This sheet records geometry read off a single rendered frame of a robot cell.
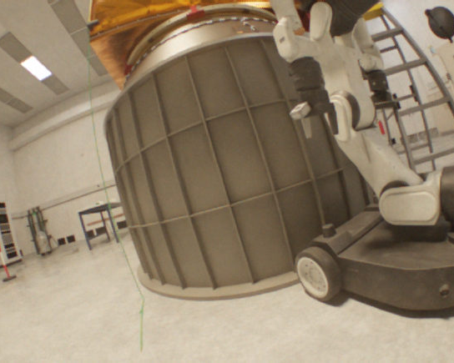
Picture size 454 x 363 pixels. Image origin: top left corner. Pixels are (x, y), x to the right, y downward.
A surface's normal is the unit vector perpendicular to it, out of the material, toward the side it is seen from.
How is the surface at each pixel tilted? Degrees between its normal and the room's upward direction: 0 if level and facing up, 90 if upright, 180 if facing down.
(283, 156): 90
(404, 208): 90
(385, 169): 90
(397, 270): 90
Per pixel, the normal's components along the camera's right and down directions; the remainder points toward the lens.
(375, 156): -0.91, 0.26
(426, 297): -0.75, 0.22
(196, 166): -0.24, 0.06
